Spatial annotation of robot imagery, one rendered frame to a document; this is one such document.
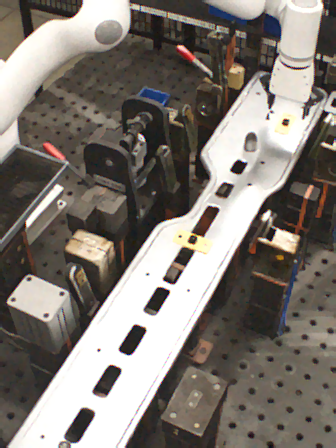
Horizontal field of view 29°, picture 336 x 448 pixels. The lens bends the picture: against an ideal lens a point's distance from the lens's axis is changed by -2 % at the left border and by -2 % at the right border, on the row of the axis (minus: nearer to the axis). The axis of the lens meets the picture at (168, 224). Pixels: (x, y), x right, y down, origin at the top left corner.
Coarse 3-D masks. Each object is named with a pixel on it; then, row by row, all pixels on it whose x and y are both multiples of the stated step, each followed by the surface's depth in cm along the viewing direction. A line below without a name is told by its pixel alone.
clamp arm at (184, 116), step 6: (180, 108) 155; (186, 108) 156; (180, 114) 156; (186, 114) 156; (180, 120) 157; (186, 120) 157; (192, 120) 160; (186, 126) 158; (192, 126) 161; (186, 132) 159; (192, 132) 161; (186, 138) 160; (192, 138) 162; (186, 144) 162; (192, 144) 163; (186, 150) 163; (192, 150) 163
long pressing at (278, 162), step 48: (240, 96) 175; (240, 144) 163; (288, 144) 163; (240, 192) 152; (240, 240) 143; (144, 288) 134; (192, 288) 134; (96, 336) 127; (144, 336) 127; (48, 384) 119; (96, 384) 120; (144, 384) 120; (48, 432) 113; (96, 432) 113
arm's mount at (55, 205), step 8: (56, 192) 183; (48, 200) 181; (56, 200) 184; (40, 208) 180; (48, 208) 182; (56, 208) 186; (32, 216) 178; (40, 216) 179; (48, 216) 184; (32, 224) 177; (40, 224) 182; (32, 232) 179; (40, 232) 183; (32, 240) 181
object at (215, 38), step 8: (216, 32) 159; (208, 40) 158; (216, 40) 158; (224, 40) 156; (216, 48) 159; (216, 56) 161; (216, 64) 162; (216, 72) 164; (224, 72) 167; (216, 80) 166; (224, 80) 168
